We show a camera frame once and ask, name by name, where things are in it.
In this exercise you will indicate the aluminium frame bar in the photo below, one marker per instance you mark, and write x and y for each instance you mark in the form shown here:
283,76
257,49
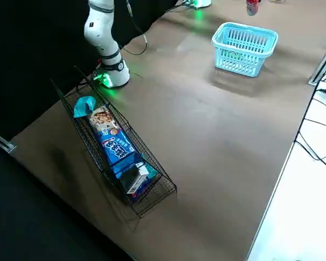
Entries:
2,141

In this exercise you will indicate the teal snack packet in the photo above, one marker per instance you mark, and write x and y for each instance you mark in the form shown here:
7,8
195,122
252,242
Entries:
84,106

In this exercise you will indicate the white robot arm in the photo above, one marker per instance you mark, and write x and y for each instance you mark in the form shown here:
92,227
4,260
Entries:
202,2
100,27

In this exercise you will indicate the aluminium frame post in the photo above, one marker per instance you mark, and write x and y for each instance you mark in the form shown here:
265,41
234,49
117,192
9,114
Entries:
322,62

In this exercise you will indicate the blue cookie packet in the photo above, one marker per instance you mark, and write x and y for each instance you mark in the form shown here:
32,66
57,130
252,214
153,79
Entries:
114,144

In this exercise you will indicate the green snack packet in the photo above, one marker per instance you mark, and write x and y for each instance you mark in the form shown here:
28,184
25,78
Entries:
233,55

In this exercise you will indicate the blue plastic basket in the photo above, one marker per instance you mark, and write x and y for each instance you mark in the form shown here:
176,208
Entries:
222,54

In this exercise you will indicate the white blue snack box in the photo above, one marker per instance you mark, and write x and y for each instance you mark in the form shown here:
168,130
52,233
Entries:
137,179

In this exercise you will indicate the red cola bottle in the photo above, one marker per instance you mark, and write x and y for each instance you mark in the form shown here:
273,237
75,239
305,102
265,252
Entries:
252,8

